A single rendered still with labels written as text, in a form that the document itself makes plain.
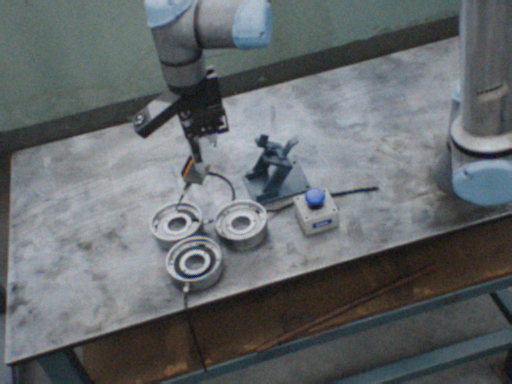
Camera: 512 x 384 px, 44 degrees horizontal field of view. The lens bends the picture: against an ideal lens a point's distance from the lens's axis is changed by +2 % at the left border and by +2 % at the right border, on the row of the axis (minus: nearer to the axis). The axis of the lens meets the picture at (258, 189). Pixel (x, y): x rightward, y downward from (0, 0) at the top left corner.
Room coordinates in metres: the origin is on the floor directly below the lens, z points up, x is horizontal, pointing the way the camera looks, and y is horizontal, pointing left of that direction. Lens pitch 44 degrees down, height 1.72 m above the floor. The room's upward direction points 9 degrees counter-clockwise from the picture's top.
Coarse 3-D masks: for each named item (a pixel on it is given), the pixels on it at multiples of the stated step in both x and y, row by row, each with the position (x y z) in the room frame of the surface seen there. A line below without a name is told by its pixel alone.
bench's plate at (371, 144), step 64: (384, 64) 1.34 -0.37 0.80; (448, 64) 1.29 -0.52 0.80; (128, 128) 1.25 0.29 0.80; (256, 128) 1.16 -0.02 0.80; (320, 128) 1.12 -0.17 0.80; (384, 128) 1.09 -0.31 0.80; (64, 192) 1.05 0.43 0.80; (128, 192) 1.01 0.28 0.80; (192, 192) 0.98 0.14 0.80; (384, 192) 0.89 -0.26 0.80; (64, 256) 0.86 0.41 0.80; (128, 256) 0.83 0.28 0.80; (256, 256) 0.77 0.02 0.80; (320, 256) 0.75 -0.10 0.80; (64, 320) 0.70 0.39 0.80; (128, 320) 0.68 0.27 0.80
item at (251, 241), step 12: (228, 204) 0.89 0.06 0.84; (240, 204) 0.89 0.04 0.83; (252, 204) 0.88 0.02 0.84; (216, 216) 0.86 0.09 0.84; (240, 216) 0.86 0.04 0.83; (252, 216) 0.85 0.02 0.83; (264, 216) 0.84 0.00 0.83; (216, 228) 0.82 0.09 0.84; (228, 228) 0.83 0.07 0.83; (252, 228) 0.82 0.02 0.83; (264, 228) 0.81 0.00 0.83; (228, 240) 0.80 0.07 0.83; (240, 240) 0.79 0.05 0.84; (252, 240) 0.79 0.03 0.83
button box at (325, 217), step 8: (328, 192) 0.87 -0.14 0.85; (296, 200) 0.86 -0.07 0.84; (304, 200) 0.86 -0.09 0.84; (328, 200) 0.85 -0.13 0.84; (296, 208) 0.85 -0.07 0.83; (304, 208) 0.84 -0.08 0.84; (312, 208) 0.83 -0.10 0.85; (320, 208) 0.83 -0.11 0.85; (328, 208) 0.82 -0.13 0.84; (336, 208) 0.82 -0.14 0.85; (304, 216) 0.81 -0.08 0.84; (312, 216) 0.81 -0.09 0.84; (320, 216) 0.81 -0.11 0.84; (328, 216) 0.81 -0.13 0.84; (336, 216) 0.81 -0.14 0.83; (304, 224) 0.80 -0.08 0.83; (312, 224) 0.80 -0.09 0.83; (320, 224) 0.81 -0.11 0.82; (328, 224) 0.81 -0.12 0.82; (336, 224) 0.81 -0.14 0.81; (304, 232) 0.81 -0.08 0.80; (312, 232) 0.80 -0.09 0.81
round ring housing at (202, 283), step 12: (192, 240) 0.81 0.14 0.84; (204, 240) 0.80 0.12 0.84; (192, 252) 0.78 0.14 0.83; (204, 252) 0.78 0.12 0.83; (216, 252) 0.77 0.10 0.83; (168, 264) 0.76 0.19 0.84; (180, 264) 0.76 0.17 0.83; (192, 264) 0.78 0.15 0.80; (204, 264) 0.75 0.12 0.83; (216, 264) 0.74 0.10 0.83; (204, 276) 0.71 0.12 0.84; (216, 276) 0.72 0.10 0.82; (192, 288) 0.71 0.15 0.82; (204, 288) 0.72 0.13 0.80
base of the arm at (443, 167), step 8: (448, 144) 0.89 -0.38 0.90; (448, 152) 0.89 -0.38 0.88; (440, 160) 0.90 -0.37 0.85; (448, 160) 0.88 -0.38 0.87; (440, 168) 0.89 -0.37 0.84; (448, 168) 0.87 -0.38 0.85; (440, 176) 0.88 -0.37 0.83; (448, 176) 0.86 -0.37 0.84; (440, 184) 0.87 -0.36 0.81; (448, 184) 0.86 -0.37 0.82; (448, 192) 0.85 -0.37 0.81; (464, 200) 0.83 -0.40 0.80
